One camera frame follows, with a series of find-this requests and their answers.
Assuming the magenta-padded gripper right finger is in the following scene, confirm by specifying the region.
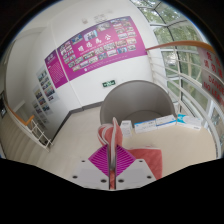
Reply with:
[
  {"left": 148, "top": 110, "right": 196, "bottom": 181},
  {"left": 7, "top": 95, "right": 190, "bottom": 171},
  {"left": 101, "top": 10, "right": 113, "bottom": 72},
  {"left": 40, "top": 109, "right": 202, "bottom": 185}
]
[{"left": 114, "top": 144, "right": 157, "bottom": 191}]

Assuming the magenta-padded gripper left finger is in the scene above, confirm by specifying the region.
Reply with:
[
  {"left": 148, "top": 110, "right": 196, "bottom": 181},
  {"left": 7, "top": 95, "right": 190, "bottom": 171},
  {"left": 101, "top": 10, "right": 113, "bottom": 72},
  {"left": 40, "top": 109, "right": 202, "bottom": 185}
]
[{"left": 70, "top": 143, "right": 111, "bottom": 191}]

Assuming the pink towel with white trim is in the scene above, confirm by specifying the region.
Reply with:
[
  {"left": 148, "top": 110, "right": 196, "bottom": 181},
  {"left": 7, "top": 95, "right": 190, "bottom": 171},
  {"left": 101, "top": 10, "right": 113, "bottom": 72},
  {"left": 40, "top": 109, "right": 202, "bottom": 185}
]
[{"left": 96, "top": 116, "right": 164, "bottom": 190}]

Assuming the white stair railing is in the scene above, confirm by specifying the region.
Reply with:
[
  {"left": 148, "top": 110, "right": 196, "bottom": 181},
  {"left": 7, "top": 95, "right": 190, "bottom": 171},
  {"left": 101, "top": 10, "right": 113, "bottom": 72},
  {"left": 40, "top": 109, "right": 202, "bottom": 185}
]
[{"left": 3, "top": 99, "right": 54, "bottom": 153}]

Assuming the flat white and teal box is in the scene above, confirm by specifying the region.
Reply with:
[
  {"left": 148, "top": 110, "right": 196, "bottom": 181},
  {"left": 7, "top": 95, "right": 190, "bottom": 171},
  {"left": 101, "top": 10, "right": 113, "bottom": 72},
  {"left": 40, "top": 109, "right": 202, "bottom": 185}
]
[{"left": 176, "top": 113, "right": 203, "bottom": 131}]

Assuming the green exit sign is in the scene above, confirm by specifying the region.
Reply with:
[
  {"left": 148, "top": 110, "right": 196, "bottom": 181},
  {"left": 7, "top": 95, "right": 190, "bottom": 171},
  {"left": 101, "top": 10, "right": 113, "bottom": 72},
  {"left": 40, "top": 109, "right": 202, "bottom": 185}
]
[{"left": 101, "top": 79, "right": 117, "bottom": 89}]

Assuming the small magenta text poster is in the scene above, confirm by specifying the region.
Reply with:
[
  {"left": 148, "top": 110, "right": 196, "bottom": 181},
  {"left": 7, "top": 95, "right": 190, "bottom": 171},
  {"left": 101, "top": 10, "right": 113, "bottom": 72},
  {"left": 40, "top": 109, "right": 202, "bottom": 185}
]
[{"left": 44, "top": 49, "right": 69, "bottom": 89}]

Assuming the large magenta photo poster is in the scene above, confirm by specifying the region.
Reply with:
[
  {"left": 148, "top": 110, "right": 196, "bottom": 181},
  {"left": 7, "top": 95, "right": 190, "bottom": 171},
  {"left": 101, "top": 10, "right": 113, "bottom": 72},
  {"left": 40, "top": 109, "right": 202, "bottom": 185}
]
[{"left": 56, "top": 15, "right": 148, "bottom": 82}]

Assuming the red-lettered warning sign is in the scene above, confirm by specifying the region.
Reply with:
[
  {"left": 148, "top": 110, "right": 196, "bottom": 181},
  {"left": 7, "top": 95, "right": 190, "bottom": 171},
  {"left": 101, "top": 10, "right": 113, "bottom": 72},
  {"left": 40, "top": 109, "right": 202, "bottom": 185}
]
[{"left": 196, "top": 46, "right": 224, "bottom": 101}]

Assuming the white railing with orange handrail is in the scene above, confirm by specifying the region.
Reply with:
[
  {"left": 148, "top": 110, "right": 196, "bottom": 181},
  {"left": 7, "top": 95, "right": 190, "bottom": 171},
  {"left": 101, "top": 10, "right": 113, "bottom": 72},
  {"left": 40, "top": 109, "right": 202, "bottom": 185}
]
[{"left": 144, "top": 40, "right": 224, "bottom": 158}]

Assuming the row of wall photo panels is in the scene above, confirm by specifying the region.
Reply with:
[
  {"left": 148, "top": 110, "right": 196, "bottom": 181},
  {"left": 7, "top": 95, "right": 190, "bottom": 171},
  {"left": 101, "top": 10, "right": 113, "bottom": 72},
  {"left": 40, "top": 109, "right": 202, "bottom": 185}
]
[{"left": 31, "top": 64, "right": 60, "bottom": 116}]

